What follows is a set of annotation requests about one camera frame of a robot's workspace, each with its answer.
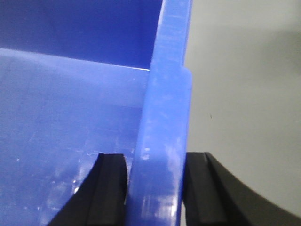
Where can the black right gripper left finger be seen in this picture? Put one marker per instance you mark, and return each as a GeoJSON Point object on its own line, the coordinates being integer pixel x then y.
{"type": "Point", "coordinates": [100, 200]}

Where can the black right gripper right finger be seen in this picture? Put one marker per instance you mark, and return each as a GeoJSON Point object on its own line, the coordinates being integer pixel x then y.
{"type": "Point", "coordinates": [213, 196]}

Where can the large blue plastic bin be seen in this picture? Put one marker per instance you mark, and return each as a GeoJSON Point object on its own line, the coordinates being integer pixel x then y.
{"type": "Point", "coordinates": [83, 77]}

